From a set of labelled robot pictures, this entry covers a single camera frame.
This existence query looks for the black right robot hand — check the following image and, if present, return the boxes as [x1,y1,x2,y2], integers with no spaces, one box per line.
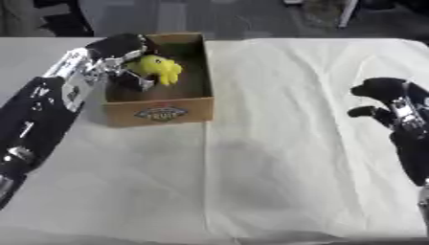
[345,77,429,188]

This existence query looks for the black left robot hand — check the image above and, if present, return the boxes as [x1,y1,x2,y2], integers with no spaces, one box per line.
[83,33,158,93]

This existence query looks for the yellow soft toy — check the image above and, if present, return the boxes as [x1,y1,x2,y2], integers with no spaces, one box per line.
[125,55,185,86]

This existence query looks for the tan cardboard box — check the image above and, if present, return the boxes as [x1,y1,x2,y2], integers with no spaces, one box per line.
[99,32,216,128]

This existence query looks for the black chair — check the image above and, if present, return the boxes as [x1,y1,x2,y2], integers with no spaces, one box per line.
[32,0,96,37]

